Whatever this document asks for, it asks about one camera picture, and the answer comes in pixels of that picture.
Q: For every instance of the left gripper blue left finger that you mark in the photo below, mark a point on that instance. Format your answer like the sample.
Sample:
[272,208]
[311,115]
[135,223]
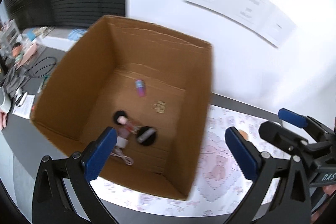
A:
[97,153]

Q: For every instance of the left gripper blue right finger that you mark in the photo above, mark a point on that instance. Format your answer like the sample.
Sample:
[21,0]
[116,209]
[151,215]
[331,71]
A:
[244,152]

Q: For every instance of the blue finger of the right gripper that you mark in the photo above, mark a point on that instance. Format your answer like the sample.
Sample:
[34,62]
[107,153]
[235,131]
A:
[292,118]
[283,138]

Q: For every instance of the orange makeup sponge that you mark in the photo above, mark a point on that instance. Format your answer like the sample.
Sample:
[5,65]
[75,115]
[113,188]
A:
[242,133]

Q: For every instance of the pink clear bottle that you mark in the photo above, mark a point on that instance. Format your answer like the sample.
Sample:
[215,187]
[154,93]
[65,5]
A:
[127,129]

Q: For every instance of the small black powder puff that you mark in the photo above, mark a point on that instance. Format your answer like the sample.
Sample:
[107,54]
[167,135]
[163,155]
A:
[120,117]

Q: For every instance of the yellow binder clip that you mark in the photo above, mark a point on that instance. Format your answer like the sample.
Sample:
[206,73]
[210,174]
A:
[159,107]

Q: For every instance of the purple blue tube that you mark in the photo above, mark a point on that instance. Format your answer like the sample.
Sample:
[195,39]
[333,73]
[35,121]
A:
[140,88]

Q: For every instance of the person right hand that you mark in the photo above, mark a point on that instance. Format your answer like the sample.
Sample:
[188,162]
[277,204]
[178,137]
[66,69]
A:
[329,190]

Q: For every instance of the white patterned desk mat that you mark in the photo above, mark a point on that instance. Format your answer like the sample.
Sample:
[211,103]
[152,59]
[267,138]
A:
[219,185]

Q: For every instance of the brown cardboard box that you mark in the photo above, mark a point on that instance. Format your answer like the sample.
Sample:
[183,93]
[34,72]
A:
[96,78]

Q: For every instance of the cluttered side desk items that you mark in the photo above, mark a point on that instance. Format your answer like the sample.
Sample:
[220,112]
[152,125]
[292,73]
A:
[21,62]

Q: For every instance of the white wall socket panel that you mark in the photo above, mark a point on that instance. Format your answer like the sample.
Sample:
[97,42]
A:
[260,16]

